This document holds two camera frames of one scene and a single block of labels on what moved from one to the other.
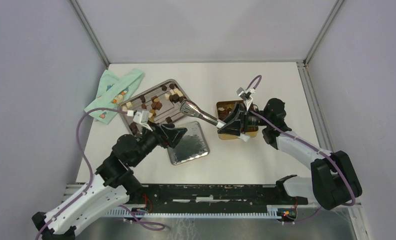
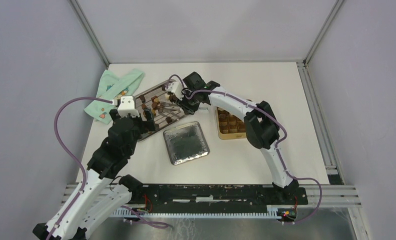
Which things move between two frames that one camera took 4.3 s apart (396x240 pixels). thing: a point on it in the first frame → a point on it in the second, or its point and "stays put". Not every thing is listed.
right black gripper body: x=248 y=119 → x=190 y=105
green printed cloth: x=112 y=91 stays put
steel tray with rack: x=160 y=104 stays put
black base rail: x=171 y=196 stays put
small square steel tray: x=192 y=145 stays put
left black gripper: x=168 y=137 → x=149 y=125
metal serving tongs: x=187 y=107 → x=166 y=106
